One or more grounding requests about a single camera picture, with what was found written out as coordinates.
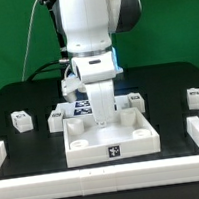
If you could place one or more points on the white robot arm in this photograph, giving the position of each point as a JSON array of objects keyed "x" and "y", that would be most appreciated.
[{"x": 88, "y": 26}]

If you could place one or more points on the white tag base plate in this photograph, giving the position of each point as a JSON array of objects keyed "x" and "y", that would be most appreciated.
[{"x": 81, "y": 108}]

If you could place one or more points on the white square tabletop part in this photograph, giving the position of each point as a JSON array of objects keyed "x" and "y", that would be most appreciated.
[{"x": 129, "y": 134}]

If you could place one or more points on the white front fence rail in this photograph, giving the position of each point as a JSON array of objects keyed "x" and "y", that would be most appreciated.
[{"x": 101, "y": 180}]

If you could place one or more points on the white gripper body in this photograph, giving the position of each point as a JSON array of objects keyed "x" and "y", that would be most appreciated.
[{"x": 96, "y": 74}]

